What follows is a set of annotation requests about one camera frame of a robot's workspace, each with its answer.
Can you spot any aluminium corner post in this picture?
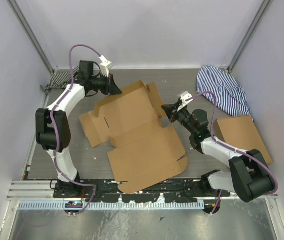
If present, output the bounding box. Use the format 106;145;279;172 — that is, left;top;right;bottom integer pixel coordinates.
7;0;55;74
226;0;273;74

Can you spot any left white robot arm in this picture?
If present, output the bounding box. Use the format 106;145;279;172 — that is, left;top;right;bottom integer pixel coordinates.
35;56;122;199

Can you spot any folded brown cardboard box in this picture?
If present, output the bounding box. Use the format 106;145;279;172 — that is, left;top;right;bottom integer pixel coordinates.
213;115;273;165

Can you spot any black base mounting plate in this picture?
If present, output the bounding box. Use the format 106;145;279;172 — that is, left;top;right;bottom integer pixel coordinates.
49;177;231;204

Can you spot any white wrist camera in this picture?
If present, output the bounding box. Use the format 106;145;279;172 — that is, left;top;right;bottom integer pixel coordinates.
177;91;193;112
99;55;114;78

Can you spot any white slotted cable duct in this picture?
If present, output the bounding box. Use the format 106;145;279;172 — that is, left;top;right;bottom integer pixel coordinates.
17;200;204;211

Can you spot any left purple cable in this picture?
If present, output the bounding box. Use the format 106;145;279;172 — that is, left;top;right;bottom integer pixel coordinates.
49;44;105;216

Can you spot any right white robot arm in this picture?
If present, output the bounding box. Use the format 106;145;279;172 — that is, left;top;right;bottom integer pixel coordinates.
161;103;278;203

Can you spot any blue striped cloth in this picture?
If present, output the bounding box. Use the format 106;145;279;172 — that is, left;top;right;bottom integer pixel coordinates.
196;65;252;117

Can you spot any right aluminium corner post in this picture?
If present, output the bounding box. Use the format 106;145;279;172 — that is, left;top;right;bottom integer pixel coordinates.
226;0;273;74

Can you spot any grey striped cloth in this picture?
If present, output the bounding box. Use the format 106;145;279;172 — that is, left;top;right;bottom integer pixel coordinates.
40;71;72;95

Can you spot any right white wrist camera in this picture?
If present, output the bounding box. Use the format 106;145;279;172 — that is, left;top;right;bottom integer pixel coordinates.
177;91;193;112

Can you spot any left aluminium corner post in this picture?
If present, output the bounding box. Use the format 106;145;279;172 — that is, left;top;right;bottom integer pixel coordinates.
7;0;55;74

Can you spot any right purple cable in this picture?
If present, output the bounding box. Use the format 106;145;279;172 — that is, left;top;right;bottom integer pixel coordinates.
188;91;280;216

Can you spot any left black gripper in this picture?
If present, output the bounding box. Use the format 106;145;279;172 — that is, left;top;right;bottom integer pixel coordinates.
89;72;121;96

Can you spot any purple cable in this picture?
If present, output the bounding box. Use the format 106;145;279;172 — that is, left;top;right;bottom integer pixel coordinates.
188;91;280;216
49;44;105;216

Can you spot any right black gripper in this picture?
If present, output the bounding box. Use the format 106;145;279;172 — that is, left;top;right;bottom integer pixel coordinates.
162;102;197;135

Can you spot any aluminium rail frame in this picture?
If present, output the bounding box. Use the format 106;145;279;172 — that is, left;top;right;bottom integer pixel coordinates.
6;178;279;201

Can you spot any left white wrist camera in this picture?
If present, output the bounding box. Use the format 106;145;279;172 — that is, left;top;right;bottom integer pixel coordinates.
99;55;114;78

